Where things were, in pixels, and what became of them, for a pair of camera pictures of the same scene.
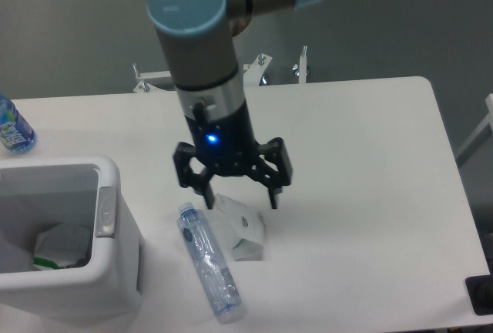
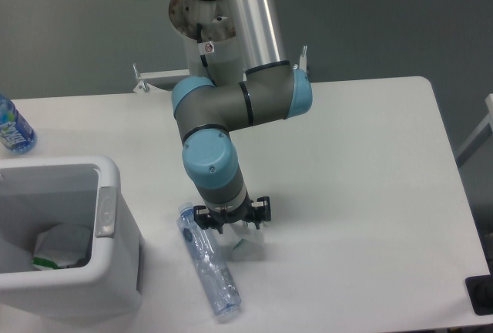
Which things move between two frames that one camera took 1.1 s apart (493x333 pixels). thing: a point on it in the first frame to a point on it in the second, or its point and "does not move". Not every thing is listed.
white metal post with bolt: (300, 69) does not move
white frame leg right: (479, 136) does not move
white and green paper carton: (238, 227) does not move
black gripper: (225, 142) to (214, 219)
